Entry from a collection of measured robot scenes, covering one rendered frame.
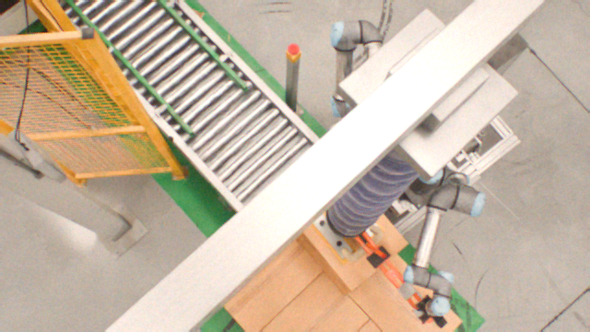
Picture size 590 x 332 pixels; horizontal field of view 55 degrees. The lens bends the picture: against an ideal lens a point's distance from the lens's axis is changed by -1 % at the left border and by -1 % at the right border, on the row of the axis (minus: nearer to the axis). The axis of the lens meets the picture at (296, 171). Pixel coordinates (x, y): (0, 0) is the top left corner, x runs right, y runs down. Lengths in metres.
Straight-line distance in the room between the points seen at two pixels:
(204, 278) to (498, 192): 3.62
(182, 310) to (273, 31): 3.77
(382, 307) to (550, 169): 1.83
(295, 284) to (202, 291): 2.52
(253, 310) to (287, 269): 0.32
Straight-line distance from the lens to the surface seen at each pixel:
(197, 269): 1.04
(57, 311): 4.36
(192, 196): 4.22
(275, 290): 3.54
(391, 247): 3.09
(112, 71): 2.60
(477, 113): 1.36
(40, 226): 4.48
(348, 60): 2.92
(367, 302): 3.57
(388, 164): 1.57
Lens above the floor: 4.08
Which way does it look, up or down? 75 degrees down
